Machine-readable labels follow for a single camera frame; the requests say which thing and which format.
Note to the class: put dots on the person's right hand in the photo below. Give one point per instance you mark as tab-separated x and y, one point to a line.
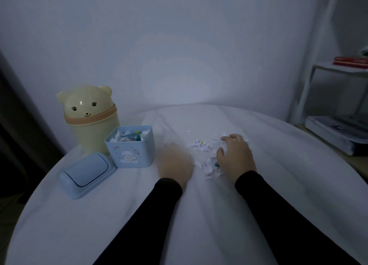
237	158

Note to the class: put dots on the person's left hand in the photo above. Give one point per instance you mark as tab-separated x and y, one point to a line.
174	164

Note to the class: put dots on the person's right thumb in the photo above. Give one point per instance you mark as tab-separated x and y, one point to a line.
220	156

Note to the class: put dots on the person's left fingers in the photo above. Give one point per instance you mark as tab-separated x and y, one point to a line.
172	150

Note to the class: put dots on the person's right forearm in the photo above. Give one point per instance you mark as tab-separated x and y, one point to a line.
290	221

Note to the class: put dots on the person's left forearm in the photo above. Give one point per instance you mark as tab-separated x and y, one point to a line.
138	224

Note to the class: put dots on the pile of torn paper scraps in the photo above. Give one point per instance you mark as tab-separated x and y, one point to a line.
205	152

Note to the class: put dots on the blue square bear-print bin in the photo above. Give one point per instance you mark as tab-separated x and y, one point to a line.
131	152

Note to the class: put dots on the paper scraps inside blue bin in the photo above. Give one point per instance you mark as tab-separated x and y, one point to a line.
130	135

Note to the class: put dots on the white tablecloth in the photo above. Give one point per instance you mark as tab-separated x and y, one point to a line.
201	204

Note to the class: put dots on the blue bin lid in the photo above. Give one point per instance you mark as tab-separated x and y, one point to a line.
86	175

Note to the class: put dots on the cream bear-shaped desktop bin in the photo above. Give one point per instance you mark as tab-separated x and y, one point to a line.
87	115

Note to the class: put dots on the stack of grey books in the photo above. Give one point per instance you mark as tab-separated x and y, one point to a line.
339	132

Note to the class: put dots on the white metal shelf rack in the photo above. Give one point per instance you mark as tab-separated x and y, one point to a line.
330	66

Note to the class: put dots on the red book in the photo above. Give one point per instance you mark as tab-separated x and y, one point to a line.
350	61

